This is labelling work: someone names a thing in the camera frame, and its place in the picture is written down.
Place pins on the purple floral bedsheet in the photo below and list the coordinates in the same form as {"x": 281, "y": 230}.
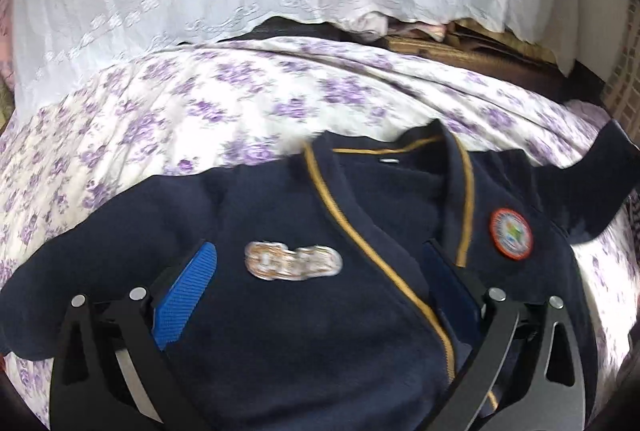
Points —
{"x": 225, "y": 111}

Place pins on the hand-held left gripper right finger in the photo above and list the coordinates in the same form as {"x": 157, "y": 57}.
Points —
{"x": 452, "y": 296}

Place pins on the pale pink cloth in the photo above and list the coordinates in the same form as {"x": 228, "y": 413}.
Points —
{"x": 370, "y": 23}

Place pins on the dark cloth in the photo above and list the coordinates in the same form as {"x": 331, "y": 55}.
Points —
{"x": 300, "y": 28}

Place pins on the brown folded blanket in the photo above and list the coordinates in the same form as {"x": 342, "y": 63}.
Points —
{"x": 450, "y": 48}

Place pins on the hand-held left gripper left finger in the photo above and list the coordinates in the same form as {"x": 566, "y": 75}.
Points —
{"x": 186, "y": 293}

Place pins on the navy jacket with yellow trim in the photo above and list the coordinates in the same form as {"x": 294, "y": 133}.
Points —
{"x": 300, "y": 336}

